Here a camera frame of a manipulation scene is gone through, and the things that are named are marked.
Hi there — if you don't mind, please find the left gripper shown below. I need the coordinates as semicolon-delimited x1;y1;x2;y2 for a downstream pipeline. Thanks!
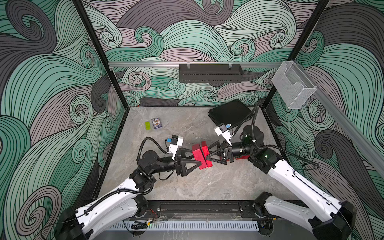
148;148;197;178

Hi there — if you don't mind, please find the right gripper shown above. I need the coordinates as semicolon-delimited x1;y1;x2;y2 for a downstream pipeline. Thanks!
205;139;255;166

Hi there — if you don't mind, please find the red jewelry box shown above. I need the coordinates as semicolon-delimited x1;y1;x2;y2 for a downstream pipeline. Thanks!
235;155;250;160
192;144;208;170

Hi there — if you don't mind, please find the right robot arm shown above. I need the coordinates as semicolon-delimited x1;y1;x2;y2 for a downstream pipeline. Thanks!
206;102;356;240

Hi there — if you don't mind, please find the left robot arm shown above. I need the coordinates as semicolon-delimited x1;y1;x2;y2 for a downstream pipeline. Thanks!
54;136;201;240

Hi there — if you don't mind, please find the black flat case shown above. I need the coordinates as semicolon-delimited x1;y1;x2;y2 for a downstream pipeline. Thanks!
208;100;252;127

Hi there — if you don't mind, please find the small card pack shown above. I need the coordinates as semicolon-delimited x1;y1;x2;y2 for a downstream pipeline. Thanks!
152;117;163;129

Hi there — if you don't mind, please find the green small block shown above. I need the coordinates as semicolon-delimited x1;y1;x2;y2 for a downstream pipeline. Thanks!
145;122;151;130

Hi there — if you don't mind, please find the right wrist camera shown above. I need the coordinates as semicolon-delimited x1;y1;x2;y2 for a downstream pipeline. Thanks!
214;124;233;146

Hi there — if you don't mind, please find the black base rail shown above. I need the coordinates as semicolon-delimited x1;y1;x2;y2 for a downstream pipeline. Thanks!
125;199;319;220

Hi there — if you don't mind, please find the white slotted cable duct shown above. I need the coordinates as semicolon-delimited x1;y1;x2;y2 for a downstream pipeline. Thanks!
107;220;259;232

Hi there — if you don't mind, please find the black wall tray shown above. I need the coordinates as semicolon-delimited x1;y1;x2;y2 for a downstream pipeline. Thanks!
179;65;244;85

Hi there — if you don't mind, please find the clear acrylic wall holder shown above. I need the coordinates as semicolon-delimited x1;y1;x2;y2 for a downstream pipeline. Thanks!
272;61;317;110

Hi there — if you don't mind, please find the aluminium wall rail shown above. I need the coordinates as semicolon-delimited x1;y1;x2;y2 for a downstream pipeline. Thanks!
108;61;283;69

